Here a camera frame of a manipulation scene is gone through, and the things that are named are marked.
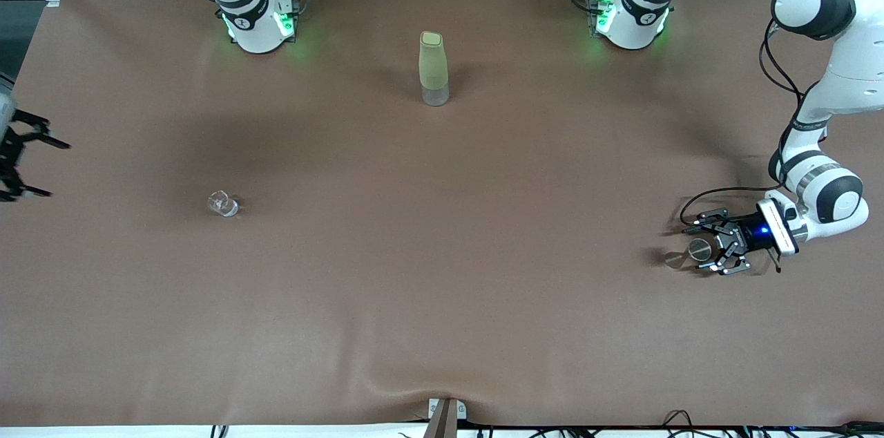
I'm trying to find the black cables along table edge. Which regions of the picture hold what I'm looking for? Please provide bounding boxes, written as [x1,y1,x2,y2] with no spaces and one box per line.
[477,409,884,438]

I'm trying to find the brown table mat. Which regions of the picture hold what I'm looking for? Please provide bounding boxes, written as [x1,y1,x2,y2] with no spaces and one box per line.
[0,0,884,428]

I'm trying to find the green bottle with clear base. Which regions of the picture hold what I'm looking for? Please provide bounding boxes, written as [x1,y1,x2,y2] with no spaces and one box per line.
[419,30,450,108]

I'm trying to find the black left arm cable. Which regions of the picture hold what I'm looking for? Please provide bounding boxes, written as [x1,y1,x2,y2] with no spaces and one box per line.
[680,18,823,226]

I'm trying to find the steel double jigger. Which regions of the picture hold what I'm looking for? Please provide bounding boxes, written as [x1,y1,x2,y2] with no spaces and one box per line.
[664,238,715,269]

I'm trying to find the small clear glass beaker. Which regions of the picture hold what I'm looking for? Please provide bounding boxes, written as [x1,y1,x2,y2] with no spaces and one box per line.
[207,190,240,218]

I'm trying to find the table edge mounting post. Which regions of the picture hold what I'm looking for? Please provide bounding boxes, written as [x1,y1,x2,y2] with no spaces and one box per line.
[423,397,468,438]

